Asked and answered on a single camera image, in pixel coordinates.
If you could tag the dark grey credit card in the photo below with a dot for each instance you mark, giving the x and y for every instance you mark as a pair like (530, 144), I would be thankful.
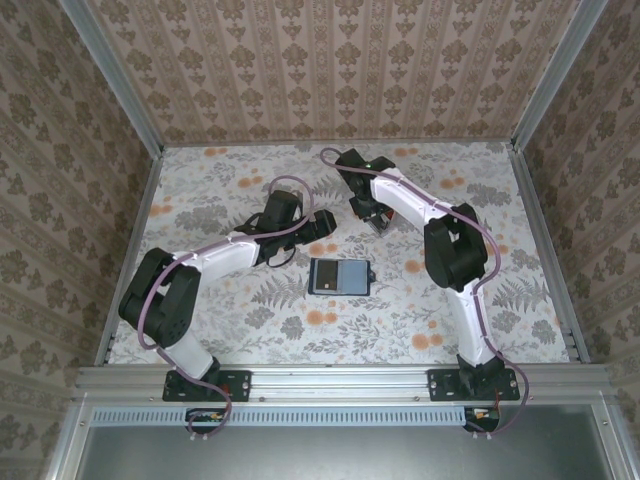
(326, 275)

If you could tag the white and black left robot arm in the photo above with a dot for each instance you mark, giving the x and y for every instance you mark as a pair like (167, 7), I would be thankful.
(225, 255)

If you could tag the aluminium lower frame bar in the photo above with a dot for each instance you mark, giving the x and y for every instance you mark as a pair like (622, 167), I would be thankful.
(614, 445)
(72, 445)

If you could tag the blue leather card holder wallet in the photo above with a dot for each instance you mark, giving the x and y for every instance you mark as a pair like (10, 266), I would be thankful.
(352, 277)

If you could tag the stack of dark grey cards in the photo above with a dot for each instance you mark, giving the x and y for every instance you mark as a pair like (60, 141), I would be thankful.
(381, 229)

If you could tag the aluminium side rail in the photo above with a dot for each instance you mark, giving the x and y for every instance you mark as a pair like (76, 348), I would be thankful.
(532, 200)
(137, 225)

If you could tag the aluminium frame post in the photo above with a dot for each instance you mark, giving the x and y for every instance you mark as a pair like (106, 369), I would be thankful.
(116, 75)
(554, 75)

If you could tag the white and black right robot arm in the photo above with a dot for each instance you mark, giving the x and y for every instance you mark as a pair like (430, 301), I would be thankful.
(400, 200)

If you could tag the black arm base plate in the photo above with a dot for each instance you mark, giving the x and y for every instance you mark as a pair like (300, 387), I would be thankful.
(445, 385)
(235, 385)

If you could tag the thin aluminium back rail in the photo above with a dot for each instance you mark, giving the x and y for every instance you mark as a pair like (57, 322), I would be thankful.
(250, 144)

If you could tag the floral patterned table cover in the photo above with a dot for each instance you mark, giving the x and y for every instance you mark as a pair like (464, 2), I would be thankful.
(225, 165)

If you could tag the grey metal panel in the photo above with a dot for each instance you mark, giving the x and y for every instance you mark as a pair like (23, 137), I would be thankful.
(325, 455)

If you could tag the long aluminium mounting rail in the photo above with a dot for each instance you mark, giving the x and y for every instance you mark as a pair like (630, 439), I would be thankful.
(340, 382)

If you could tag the stack of red cards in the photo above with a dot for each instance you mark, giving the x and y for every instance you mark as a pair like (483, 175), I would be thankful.
(389, 216)

